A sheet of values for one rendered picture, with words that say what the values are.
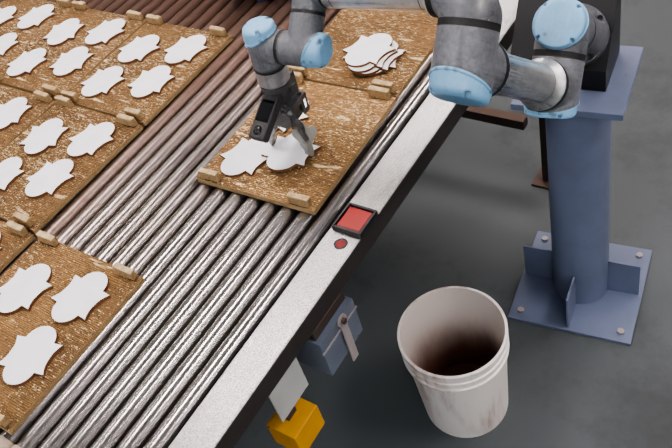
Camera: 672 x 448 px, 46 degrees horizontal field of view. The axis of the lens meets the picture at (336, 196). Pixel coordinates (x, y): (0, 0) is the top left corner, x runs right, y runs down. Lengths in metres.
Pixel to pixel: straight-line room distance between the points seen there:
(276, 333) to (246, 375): 0.11
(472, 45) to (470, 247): 1.51
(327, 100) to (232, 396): 0.85
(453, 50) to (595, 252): 1.20
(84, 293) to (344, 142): 0.69
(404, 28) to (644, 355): 1.21
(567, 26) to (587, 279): 1.01
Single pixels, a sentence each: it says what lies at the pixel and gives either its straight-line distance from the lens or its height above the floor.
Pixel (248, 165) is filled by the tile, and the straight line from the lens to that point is 1.96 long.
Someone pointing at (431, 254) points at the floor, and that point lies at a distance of 2.88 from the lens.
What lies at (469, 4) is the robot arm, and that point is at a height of 1.40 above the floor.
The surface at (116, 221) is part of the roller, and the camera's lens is 2.02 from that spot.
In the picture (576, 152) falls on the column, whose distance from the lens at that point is 2.19.
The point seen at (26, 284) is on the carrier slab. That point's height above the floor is 0.95.
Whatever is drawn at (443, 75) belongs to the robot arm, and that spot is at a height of 1.31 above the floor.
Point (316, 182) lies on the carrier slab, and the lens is 1.86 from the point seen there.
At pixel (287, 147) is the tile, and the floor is 0.95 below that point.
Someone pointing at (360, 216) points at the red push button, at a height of 0.93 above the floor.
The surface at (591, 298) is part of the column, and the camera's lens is 2.68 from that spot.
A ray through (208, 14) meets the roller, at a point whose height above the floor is 0.92.
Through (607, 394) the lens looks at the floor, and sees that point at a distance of 2.53.
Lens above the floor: 2.19
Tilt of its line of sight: 44 degrees down
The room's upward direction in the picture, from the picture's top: 18 degrees counter-clockwise
